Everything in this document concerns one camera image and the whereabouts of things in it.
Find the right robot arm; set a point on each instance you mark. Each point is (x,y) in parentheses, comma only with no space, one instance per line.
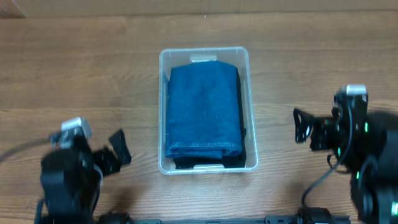
(365,147)

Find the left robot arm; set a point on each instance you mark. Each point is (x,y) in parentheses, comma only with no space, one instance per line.
(72,176)

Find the blue denim jeans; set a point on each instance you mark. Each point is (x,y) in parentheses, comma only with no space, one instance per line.
(203,117)

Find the clear plastic container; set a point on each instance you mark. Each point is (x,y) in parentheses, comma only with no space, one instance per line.
(237,56)

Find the black cloth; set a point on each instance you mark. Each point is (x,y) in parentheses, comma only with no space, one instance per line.
(237,161)

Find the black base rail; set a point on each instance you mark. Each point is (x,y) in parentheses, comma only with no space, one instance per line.
(303,216)

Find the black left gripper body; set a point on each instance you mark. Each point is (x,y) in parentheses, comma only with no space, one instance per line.
(103,159)

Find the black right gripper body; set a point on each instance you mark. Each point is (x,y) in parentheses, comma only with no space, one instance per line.
(315,134)

